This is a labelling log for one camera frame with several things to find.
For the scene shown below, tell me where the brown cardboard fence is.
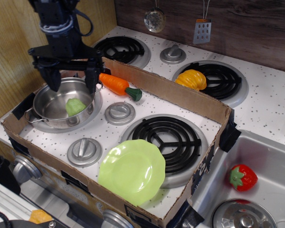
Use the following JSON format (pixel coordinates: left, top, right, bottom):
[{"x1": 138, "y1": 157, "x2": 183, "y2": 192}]
[{"x1": 2, "y1": 58, "x2": 234, "y2": 228}]

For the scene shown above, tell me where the lower middle silver knob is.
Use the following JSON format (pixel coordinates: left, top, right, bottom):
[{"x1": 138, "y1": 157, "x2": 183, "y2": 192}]
[{"x1": 67, "y1": 138, "x2": 102, "y2": 167}]

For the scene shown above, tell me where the back silver knob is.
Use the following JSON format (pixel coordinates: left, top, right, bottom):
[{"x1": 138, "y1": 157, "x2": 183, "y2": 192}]
[{"x1": 160, "y1": 44, "x2": 187, "y2": 64}]

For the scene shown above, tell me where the back left black burner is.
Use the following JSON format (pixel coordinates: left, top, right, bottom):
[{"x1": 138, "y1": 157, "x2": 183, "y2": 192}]
[{"x1": 93, "y1": 36, "x2": 151, "y2": 69}]

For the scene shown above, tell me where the silver knob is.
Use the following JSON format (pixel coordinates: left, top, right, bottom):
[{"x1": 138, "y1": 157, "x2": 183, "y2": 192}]
[
  {"x1": 104, "y1": 102, "x2": 136, "y2": 125},
  {"x1": 160, "y1": 44, "x2": 187, "y2": 64},
  {"x1": 67, "y1": 138, "x2": 102, "y2": 167}
]

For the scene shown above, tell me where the black cable bottom left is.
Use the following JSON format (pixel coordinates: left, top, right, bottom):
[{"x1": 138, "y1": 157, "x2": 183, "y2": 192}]
[{"x1": 0, "y1": 209, "x2": 12, "y2": 228}]

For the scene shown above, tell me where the steel pot lid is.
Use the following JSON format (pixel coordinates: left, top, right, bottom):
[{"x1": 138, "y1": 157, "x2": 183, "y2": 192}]
[{"x1": 211, "y1": 199, "x2": 277, "y2": 228}]

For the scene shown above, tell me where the front left oven knob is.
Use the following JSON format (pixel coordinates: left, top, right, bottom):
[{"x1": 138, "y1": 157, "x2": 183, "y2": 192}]
[{"x1": 13, "y1": 155, "x2": 42, "y2": 184}]

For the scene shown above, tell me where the light green toy broccoli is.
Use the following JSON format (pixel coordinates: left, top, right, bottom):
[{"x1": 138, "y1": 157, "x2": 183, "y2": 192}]
[{"x1": 65, "y1": 98, "x2": 86, "y2": 117}]

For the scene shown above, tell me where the oven knob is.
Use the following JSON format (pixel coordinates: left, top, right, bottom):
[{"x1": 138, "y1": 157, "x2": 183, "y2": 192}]
[
  {"x1": 13, "y1": 155, "x2": 42, "y2": 184},
  {"x1": 101, "y1": 209, "x2": 134, "y2": 228}
]

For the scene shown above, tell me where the orange toy carrot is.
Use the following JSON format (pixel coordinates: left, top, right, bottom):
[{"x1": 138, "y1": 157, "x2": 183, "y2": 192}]
[{"x1": 99, "y1": 73, "x2": 143, "y2": 101}]

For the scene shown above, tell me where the yellow toy squash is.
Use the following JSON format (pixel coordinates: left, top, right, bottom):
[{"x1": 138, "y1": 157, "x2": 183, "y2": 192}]
[{"x1": 175, "y1": 69, "x2": 207, "y2": 91}]

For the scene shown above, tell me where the small steel pan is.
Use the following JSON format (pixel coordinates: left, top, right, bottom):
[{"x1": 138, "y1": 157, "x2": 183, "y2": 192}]
[{"x1": 24, "y1": 77, "x2": 102, "y2": 132}]

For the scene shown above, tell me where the back right black burner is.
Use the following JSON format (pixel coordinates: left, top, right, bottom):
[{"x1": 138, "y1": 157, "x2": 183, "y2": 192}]
[{"x1": 172, "y1": 60, "x2": 249, "y2": 108}]

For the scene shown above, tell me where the steel sink basin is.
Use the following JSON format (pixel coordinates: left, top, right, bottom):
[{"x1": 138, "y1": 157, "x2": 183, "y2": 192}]
[{"x1": 192, "y1": 131, "x2": 285, "y2": 228}]

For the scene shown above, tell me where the front centre oven knob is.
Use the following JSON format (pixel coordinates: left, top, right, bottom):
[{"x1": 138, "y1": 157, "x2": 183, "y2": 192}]
[{"x1": 101, "y1": 209, "x2": 134, "y2": 228}]

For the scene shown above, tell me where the orange object bottom left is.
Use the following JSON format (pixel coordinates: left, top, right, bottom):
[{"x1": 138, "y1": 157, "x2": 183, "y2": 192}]
[{"x1": 29, "y1": 209, "x2": 53, "y2": 224}]

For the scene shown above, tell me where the black burner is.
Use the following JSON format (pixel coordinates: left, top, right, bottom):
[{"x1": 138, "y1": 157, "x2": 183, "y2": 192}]
[
  {"x1": 93, "y1": 36, "x2": 151, "y2": 69},
  {"x1": 121, "y1": 114, "x2": 208, "y2": 189},
  {"x1": 172, "y1": 60, "x2": 249, "y2": 108}
]

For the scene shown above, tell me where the front right black burner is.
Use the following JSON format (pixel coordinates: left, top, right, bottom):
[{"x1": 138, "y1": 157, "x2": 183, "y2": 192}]
[{"x1": 121, "y1": 114, "x2": 208, "y2": 189}]

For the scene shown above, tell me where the red toy strawberry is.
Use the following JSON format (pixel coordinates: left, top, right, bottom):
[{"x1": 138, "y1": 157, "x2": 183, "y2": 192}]
[{"x1": 229, "y1": 164, "x2": 258, "y2": 191}]

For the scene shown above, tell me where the hanging metal skimmer ladle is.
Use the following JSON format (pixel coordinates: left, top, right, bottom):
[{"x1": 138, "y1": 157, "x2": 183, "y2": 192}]
[{"x1": 143, "y1": 0, "x2": 166, "y2": 33}]

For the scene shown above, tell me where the light green plastic plate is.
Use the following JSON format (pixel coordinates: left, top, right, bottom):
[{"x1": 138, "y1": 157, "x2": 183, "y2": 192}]
[{"x1": 98, "y1": 139, "x2": 166, "y2": 206}]

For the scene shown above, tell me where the hanging metal spatula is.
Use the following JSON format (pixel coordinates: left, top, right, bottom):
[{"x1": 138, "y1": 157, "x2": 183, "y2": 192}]
[{"x1": 193, "y1": 0, "x2": 212, "y2": 45}]

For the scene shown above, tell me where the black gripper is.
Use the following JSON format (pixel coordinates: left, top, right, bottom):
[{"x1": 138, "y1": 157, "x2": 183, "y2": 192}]
[{"x1": 28, "y1": 26, "x2": 104, "y2": 94}]

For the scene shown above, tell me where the upper middle silver knob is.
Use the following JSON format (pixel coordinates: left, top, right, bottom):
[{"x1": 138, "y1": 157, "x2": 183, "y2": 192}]
[{"x1": 104, "y1": 102, "x2": 136, "y2": 125}]

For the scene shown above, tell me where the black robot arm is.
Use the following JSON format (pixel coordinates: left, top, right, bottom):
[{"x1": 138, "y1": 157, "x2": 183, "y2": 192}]
[{"x1": 28, "y1": 0, "x2": 104, "y2": 94}]

